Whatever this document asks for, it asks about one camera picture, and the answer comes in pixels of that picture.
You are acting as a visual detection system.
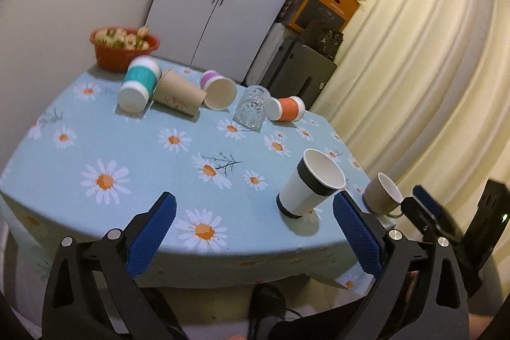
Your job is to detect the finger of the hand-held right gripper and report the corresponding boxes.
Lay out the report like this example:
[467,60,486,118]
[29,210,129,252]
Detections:
[412,184,466,243]
[400,196,443,241]

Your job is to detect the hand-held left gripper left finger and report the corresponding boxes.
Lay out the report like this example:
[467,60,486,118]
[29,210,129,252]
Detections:
[42,192,188,340]

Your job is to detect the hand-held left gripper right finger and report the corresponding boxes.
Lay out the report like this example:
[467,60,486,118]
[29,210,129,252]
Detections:
[332,189,471,340]

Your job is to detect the white and black paper cup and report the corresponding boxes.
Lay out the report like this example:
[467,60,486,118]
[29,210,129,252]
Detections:
[276,149,346,220]

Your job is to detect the orange and white cup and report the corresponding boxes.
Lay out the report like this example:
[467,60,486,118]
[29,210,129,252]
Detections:
[266,96,307,122]

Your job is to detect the brown paper cup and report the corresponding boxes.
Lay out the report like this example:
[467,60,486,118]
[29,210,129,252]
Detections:
[153,69,208,118]

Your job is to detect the teal and white cup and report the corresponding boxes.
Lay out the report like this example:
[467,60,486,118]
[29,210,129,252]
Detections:
[117,55,162,114]

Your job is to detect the pink and white cup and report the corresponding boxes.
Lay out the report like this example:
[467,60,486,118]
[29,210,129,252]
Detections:
[199,70,237,112]

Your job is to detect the beige mug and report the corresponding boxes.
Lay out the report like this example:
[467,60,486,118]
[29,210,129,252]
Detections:
[362,173,405,218]

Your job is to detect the blue daisy tablecloth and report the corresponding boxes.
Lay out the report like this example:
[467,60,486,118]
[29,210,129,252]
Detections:
[0,63,373,291]

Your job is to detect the black shoe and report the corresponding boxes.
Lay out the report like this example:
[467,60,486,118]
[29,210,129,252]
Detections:
[248,283,288,340]

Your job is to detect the cream curtain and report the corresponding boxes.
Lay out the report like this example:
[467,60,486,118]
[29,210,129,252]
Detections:
[310,0,510,241]

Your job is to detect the clear patterned glass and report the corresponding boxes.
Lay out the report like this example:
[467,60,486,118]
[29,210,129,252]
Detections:
[233,85,268,132]

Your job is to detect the red plastic basket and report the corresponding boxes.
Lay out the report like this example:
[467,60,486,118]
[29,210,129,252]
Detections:
[90,27,161,73]

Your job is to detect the black bag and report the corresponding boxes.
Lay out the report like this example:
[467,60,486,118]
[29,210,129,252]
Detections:
[305,20,344,61]

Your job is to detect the bunch of pale flowers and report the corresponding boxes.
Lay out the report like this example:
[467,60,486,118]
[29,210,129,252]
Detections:
[96,25,151,50]

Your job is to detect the orange cardboard box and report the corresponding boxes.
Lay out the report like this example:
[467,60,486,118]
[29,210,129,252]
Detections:
[285,0,366,34]

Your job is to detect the white refrigerator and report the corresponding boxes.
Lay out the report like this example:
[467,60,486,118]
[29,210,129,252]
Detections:
[144,0,319,86]

